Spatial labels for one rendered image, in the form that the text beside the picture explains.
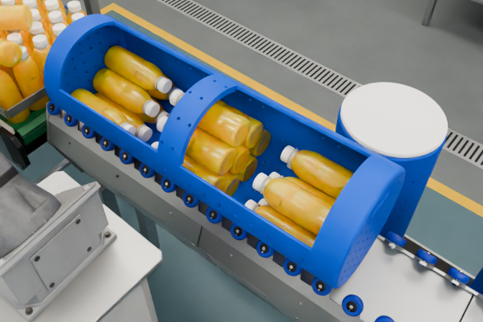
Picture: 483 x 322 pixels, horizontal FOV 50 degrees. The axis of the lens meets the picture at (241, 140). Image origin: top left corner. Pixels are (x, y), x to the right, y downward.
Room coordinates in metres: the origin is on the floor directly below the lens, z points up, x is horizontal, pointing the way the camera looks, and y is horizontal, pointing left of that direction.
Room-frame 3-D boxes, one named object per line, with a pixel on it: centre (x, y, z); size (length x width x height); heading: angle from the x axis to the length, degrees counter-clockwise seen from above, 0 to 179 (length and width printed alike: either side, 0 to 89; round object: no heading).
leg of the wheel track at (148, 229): (1.16, 0.38, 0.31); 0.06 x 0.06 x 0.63; 53
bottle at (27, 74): (1.15, 0.62, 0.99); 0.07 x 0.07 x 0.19
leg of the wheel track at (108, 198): (1.05, 0.46, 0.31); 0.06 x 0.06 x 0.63; 53
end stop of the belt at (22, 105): (1.20, 0.54, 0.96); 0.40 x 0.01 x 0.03; 143
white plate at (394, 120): (0.97, -0.40, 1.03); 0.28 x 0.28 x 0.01
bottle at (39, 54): (1.21, 0.58, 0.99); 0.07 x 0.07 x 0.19
